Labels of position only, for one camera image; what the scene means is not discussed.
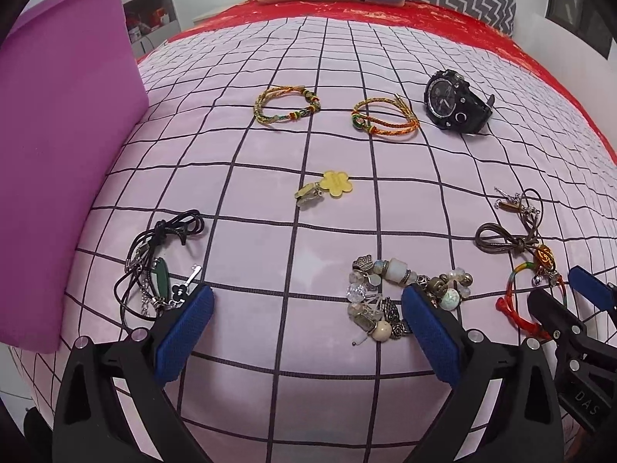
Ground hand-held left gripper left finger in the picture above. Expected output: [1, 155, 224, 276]
[52, 284, 215, 463]

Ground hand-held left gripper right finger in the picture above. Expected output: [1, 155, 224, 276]
[401, 284, 565, 463]

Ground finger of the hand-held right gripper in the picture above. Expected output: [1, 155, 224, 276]
[568, 266, 617, 343]
[527, 288, 587, 354]

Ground red rainbow cord bracelet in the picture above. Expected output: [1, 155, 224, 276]
[496, 245, 567, 341]

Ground black cord pendant necklace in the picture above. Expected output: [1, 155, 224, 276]
[114, 210, 206, 321]

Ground beaded charm bracelet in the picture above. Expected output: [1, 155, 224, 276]
[346, 255, 474, 348]

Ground purple plastic bin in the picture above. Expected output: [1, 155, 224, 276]
[0, 0, 150, 354]

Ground black wrist watch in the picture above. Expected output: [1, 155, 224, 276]
[424, 69, 497, 136]

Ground yellow braided beaded bracelet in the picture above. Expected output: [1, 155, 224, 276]
[254, 85, 321, 127]

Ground yellow flower hair clip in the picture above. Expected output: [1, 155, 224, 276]
[295, 170, 352, 208]

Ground pink checked blanket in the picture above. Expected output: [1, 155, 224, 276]
[10, 16, 617, 463]

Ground dark window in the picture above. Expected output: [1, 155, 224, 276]
[545, 0, 615, 59]

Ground red bedsheet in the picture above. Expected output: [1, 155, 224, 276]
[161, 0, 617, 165]

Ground brown cord necklace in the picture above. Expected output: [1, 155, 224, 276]
[475, 186, 543, 256]

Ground orange braided bracelet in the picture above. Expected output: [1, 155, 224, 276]
[351, 96, 421, 142]

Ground white wall shelf unit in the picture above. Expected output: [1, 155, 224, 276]
[123, 0, 181, 59]

